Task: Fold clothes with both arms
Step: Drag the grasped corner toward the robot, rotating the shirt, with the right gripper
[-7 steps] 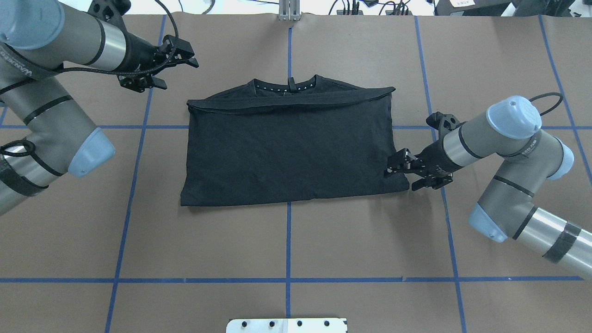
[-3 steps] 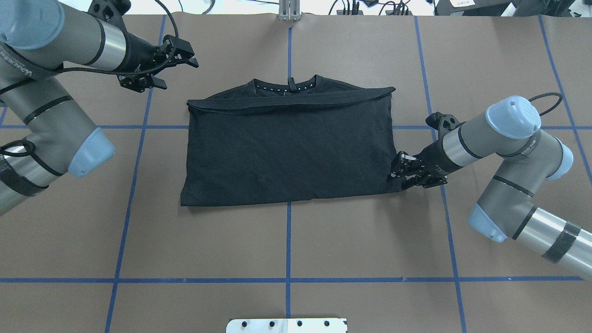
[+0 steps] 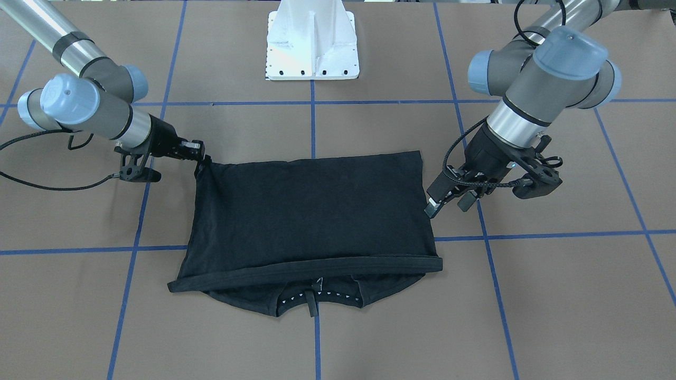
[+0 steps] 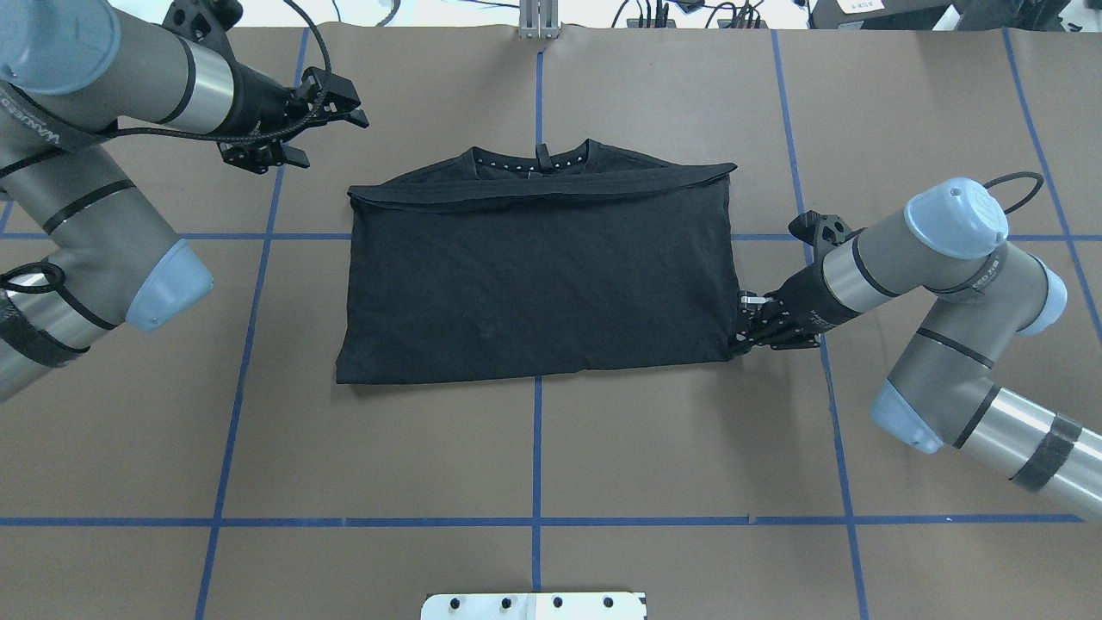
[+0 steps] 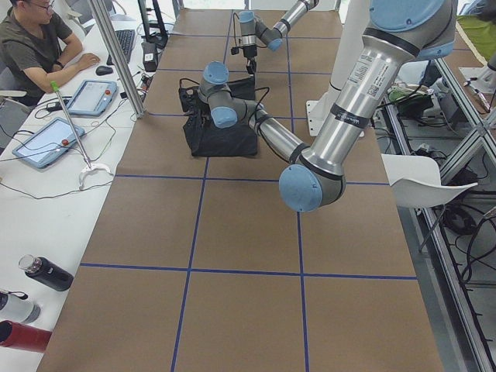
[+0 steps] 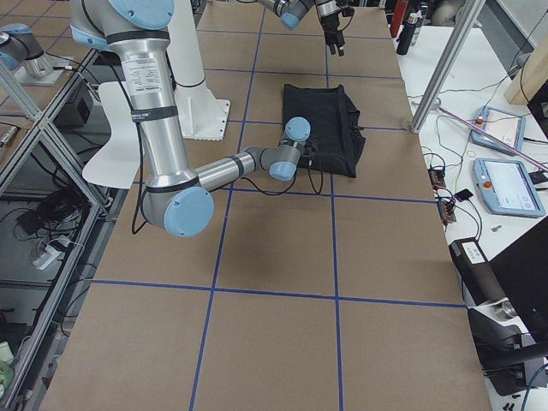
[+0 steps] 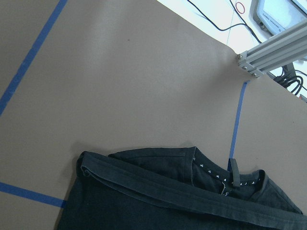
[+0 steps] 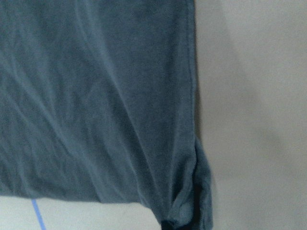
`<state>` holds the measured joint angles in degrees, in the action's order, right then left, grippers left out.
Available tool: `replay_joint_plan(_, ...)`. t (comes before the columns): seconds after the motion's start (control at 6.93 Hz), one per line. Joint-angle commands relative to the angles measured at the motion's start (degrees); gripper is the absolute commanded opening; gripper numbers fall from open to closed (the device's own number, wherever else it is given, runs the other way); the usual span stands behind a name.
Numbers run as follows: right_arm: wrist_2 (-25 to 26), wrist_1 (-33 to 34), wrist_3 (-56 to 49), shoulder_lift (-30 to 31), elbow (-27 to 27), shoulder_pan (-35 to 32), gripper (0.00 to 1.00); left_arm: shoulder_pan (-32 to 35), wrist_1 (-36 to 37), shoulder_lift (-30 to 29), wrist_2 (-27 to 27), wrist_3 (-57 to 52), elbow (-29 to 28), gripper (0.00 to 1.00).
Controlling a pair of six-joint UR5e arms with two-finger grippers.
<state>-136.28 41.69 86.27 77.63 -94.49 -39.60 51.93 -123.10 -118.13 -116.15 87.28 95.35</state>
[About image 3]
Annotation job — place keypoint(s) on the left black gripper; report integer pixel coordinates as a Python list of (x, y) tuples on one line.
[(481, 149)]

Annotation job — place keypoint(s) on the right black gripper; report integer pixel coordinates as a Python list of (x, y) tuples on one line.
[(165, 138)]

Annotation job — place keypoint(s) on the black graphic t-shirt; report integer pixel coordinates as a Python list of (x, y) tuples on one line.
[(270, 236)]

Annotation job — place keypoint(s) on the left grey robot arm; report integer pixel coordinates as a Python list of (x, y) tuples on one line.
[(546, 68)]

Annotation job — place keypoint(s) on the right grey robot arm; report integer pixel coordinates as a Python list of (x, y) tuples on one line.
[(95, 95)]

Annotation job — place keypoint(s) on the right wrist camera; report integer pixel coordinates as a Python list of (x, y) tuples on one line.
[(134, 169)]

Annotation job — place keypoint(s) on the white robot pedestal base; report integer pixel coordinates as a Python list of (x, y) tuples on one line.
[(311, 40)]

